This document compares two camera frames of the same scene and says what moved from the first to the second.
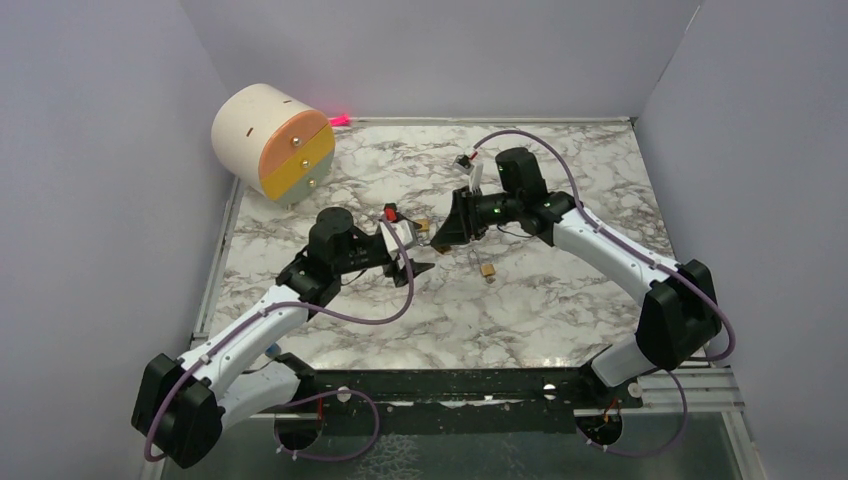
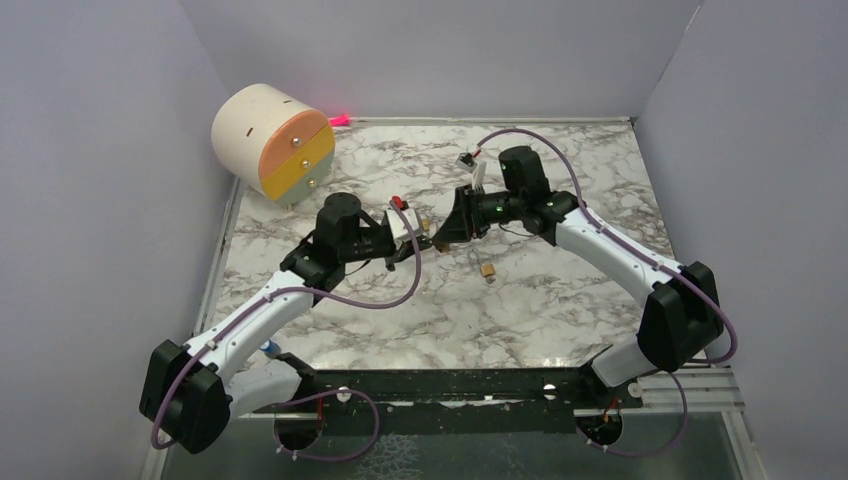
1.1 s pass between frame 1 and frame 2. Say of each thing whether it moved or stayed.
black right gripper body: stayed
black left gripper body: moved
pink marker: stayed
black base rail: stayed
